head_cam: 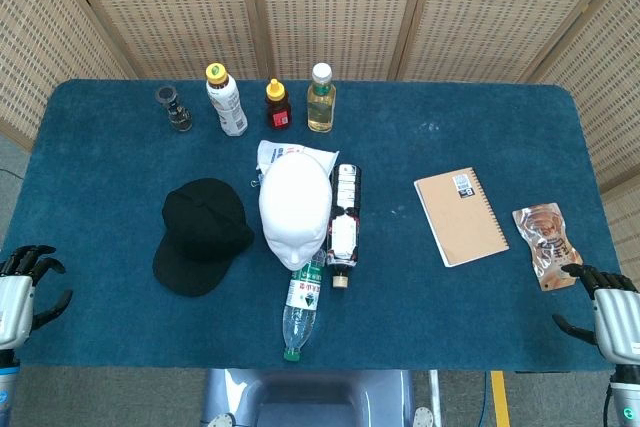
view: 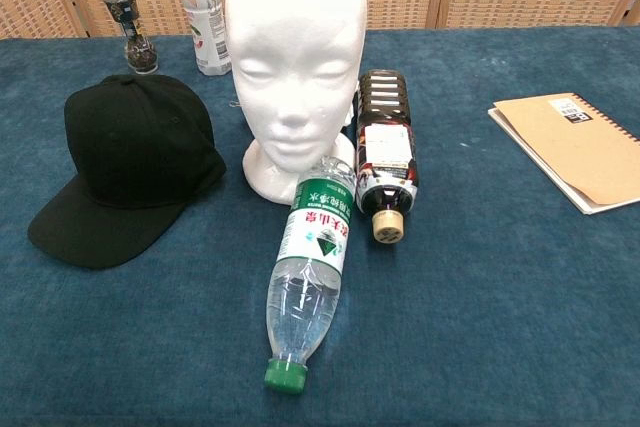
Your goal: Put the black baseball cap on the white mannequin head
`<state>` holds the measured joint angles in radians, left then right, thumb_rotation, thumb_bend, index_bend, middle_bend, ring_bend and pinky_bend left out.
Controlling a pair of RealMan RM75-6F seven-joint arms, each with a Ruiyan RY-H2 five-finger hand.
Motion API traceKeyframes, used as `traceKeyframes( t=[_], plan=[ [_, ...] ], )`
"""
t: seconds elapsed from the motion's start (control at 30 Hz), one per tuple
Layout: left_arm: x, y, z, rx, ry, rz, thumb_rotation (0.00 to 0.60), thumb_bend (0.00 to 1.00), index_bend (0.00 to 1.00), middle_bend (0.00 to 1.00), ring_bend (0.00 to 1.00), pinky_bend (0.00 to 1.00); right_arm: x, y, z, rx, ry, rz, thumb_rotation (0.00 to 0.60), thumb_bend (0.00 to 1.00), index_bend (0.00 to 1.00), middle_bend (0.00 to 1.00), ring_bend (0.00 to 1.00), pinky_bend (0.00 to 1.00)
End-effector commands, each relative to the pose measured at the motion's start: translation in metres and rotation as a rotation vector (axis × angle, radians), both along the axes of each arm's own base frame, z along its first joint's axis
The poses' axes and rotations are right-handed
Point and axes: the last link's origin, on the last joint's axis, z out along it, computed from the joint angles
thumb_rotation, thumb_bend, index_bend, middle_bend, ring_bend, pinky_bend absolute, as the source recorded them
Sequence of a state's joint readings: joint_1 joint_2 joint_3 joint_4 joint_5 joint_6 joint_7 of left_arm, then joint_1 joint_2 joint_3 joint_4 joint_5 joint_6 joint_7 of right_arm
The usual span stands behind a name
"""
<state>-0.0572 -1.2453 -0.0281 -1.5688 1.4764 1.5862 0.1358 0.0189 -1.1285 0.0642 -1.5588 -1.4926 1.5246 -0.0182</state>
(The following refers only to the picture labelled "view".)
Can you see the black baseball cap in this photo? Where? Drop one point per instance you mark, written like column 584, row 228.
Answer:
column 135, row 147

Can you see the white foam mannequin head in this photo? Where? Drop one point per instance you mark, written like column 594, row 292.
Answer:
column 292, row 47

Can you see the clear water bottle green cap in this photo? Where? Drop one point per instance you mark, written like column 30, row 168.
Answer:
column 312, row 247

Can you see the dark drink bottle beige cap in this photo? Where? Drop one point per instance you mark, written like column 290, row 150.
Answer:
column 385, row 147

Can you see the blue tablecloth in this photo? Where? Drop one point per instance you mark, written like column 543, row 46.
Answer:
column 475, row 297

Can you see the glass pepper grinder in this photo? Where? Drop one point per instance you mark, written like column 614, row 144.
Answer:
column 140, row 52

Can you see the brown spiral notebook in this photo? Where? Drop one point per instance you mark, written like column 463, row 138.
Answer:
column 575, row 147

